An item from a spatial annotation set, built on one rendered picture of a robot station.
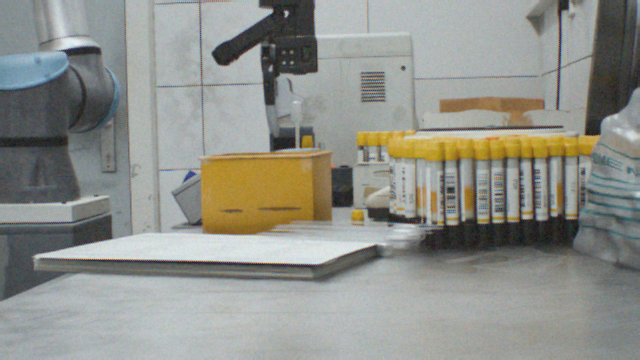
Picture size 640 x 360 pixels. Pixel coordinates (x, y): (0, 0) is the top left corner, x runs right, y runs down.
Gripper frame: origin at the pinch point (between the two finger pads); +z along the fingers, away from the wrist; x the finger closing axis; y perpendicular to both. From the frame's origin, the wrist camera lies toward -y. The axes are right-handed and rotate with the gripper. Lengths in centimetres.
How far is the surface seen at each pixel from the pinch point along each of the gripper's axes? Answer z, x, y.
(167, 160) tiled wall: 10, 169, -57
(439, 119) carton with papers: -0.7, 8.6, 25.9
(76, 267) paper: 12, -69, -9
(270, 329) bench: 13, -98, 14
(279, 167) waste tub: 4.2, -46.8, 7.4
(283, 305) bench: 13, -89, 13
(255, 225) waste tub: 10.7, -46.6, 4.5
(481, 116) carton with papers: -1.0, 8.4, 32.7
